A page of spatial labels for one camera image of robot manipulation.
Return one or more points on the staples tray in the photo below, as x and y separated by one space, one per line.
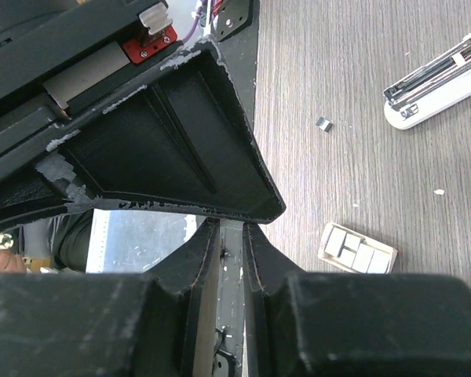
354 252

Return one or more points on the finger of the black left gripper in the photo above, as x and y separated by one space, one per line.
175 139

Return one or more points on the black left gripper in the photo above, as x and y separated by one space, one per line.
67 73

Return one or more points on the staple strip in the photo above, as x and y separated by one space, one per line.
324 124

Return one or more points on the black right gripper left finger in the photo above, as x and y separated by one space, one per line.
157 323

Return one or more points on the white stapler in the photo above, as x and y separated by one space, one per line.
430 89

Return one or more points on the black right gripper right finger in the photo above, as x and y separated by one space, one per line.
302 323

